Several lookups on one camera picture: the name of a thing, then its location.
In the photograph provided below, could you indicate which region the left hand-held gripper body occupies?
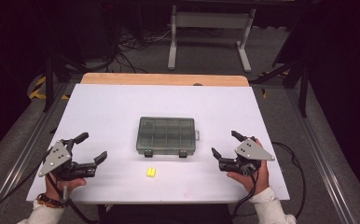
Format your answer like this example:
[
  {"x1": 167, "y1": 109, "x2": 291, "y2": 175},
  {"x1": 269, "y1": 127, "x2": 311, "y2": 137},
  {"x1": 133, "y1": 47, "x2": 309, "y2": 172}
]
[{"x1": 37, "y1": 138, "x2": 98, "y2": 181}]

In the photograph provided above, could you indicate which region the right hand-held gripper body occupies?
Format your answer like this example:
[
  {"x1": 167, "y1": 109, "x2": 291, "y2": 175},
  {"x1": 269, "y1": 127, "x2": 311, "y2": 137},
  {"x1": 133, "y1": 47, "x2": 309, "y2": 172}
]
[{"x1": 218, "y1": 135, "x2": 276, "y2": 177}]

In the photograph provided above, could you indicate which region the clear grey compartment box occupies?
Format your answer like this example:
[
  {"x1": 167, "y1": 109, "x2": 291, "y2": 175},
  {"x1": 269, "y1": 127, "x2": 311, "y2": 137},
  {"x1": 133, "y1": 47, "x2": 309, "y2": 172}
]
[{"x1": 135, "y1": 116, "x2": 201, "y2": 159}]

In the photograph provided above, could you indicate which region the person's left hand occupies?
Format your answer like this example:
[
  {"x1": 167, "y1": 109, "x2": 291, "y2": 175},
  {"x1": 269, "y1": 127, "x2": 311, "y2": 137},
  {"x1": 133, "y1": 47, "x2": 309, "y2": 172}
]
[{"x1": 45, "y1": 172, "x2": 88, "y2": 202}]

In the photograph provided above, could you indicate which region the person's right hand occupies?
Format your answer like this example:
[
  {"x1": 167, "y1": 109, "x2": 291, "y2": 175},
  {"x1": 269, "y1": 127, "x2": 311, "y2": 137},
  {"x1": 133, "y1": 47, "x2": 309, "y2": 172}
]
[{"x1": 227, "y1": 138, "x2": 276, "y2": 196}]

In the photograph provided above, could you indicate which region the white board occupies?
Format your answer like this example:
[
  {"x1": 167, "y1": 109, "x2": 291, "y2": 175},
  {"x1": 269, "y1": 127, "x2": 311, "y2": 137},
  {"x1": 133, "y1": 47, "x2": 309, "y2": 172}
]
[{"x1": 26, "y1": 83, "x2": 291, "y2": 205}]

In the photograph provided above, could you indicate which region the black metal stand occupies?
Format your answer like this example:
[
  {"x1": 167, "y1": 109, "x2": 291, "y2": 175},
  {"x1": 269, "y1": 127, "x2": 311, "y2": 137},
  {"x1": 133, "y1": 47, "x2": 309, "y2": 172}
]
[
  {"x1": 42, "y1": 46, "x2": 90, "y2": 113},
  {"x1": 249, "y1": 59, "x2": 310, "y2": 119}
]

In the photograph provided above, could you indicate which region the yellow black floor tape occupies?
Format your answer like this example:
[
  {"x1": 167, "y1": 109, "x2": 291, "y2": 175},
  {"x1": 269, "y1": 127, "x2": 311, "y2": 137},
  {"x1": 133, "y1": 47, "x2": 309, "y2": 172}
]
[{"x1": 28, "y1": 76, "x2": 70, "y2": 101}]

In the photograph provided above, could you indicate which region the person's dark clothing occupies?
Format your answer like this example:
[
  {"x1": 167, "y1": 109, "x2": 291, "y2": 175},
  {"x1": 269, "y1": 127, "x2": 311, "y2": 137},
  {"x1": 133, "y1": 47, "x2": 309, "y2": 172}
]
[{"x1": 97, "y1": 203, "x2": 233, "y2": 224}]

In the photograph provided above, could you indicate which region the white metal stand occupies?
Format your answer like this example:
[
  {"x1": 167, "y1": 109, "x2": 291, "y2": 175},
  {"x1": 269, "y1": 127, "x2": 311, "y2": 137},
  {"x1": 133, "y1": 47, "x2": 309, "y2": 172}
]
[{"x1": 167, "y1": 4, "x2": 256, "y2": 74}]

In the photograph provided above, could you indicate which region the metal floor rail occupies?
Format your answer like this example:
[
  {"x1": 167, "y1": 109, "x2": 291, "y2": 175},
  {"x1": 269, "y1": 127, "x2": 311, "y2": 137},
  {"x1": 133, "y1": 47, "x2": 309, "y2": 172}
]
[
  {"x1": 282, "y1": 87, "x2": 360, "y2": 224},
  {"x1": 0, "y1": 82, "x2": 74, "y2": 224}
]

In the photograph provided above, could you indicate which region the right hand-held gripper cable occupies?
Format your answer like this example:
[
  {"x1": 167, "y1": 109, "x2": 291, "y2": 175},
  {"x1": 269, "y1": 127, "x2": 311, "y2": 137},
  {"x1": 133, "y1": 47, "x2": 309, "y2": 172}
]
[{"x1": 229, "y1": 164, "x2": 260, "y2": 220}]

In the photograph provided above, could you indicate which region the hand-held gripper cable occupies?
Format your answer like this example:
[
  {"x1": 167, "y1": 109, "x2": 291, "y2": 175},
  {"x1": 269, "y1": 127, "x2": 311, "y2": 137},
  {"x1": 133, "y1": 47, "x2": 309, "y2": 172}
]
[
  {"x1": 46, "y1": 174, "x2": 99, "y2": 224},
  {"x1": 229, "y1": 164, "x2": 260, "y2": 220}
]

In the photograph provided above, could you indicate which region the beaded bracelet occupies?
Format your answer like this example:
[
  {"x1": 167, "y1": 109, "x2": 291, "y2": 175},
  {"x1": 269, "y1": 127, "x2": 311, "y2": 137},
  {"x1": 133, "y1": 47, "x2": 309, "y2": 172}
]
[{"x1": 36, "y1": 192, "x2": 70, "y2": 209}]

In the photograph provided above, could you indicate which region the black cable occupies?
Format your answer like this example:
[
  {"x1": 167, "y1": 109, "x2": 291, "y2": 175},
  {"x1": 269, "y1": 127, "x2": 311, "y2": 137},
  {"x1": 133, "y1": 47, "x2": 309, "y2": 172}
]
[
  {"x1": 270, "y1": 141, "x2": 307, "y2": 220},
  {"x1": 0, "y1": 148, "x2": 51, "y2": 220}
]

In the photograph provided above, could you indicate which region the left hand-held gripper cable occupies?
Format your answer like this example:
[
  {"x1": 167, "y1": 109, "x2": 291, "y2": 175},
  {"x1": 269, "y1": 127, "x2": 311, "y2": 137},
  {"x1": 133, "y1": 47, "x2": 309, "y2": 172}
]
[{"x1": 46, "y1": 174, "x2": 99, "y2": 224}]

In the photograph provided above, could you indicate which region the bundle of black floor cables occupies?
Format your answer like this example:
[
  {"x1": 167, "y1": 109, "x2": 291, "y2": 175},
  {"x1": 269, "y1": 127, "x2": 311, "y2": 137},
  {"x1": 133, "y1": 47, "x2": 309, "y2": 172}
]
[{"x1": 84, "y1": 27, "x2": 173, "y2": 74}]

